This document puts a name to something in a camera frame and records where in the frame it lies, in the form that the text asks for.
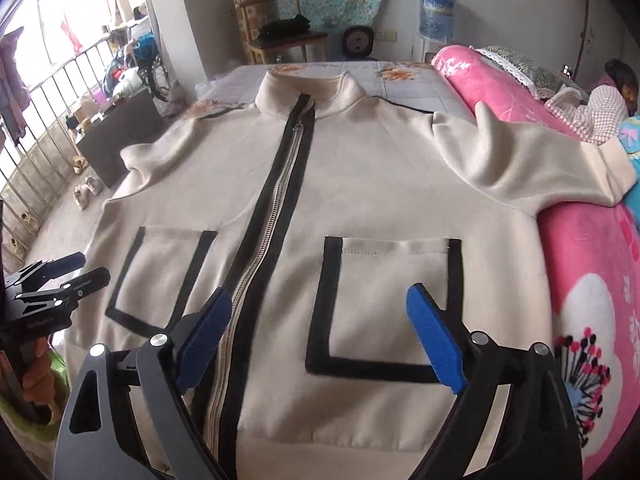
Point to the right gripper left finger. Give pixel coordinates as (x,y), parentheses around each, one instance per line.
(99,437)

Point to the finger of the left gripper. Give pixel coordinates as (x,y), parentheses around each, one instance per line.
(31,278)
(85,284)

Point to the beige jacket with black trim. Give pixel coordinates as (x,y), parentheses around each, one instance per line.
(317,207)

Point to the person's left hand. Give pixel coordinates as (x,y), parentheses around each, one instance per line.
(38,381)

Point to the pair of beige shoes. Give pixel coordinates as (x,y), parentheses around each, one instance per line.
(92,186)

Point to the metal balcony railing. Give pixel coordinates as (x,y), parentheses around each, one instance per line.
(37,170)

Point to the pink floral blanket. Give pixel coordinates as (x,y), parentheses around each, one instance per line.
(592,256)

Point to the dark low cabinet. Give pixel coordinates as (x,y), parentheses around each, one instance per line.
(134,121)

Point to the lace trimmed grey pillow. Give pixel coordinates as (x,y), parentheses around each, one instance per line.
(541,83)

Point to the black bag on chair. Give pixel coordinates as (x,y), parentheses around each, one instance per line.
(284,29)

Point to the wooden chair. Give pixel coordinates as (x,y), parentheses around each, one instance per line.
(252,14)

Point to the child in blue pajamas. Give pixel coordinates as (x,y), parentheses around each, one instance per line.
(627,83)

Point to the white water dispenser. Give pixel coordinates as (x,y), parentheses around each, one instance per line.
(424,49)

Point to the blue water bottle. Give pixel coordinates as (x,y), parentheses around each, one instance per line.
(436,20)

